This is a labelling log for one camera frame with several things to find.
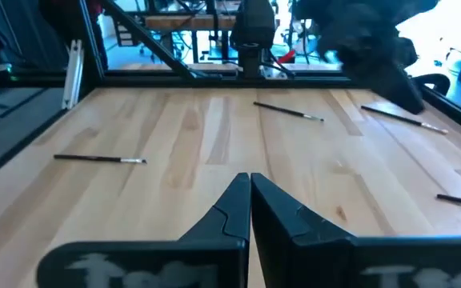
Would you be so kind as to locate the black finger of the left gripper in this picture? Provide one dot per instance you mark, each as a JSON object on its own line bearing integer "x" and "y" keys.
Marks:
{"x": 394, "y": 88}
{"x": 411, "y": 94}

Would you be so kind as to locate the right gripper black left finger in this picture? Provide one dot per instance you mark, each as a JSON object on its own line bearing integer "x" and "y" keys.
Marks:
{"x": 226, "y": 228}

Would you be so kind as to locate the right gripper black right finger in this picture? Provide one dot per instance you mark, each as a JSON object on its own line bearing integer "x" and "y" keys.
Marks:
{"x": 282, "y": 248}

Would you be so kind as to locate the thin black makeup brush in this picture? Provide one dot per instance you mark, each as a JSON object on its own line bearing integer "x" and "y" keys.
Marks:
{"x": 286, "y": 110}
{"x": 404, "y": 119}

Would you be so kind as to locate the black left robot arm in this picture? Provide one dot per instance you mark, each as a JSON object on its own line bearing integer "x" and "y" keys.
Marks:
{"x": 252, "y": 24}

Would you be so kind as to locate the black curved armrest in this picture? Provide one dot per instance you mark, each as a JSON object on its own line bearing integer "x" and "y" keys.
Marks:
{"x": 430, "y": 77}

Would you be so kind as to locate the small red tool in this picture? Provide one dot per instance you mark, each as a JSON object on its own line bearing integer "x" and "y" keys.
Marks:
{"x": 286, "y": 57}

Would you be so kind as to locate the wooden background table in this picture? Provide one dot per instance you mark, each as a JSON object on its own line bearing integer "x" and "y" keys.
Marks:
{"x": 190, "y": 22}

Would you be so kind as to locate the silver aluminium extrusion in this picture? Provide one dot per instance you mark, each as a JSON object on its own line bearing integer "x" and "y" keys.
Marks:
{"x": 73, "y": 76}

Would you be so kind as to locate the dark grey partition panel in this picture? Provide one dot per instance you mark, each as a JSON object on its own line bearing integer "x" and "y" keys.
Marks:
{"x": 26, "y": 40}

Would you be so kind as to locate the black table frame rail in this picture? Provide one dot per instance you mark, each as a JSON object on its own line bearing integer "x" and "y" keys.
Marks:
{"x": 142, "y": 82}
{"x": 458, "y": 117}
{"x": 14, "y": 151}

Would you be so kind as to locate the black diagonal frame strut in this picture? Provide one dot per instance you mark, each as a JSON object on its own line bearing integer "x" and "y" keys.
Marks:
{"x": 150, "y": 38}

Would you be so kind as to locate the black frame post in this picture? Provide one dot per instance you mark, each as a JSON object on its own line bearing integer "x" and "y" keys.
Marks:
{"x": 94, "y": 60}

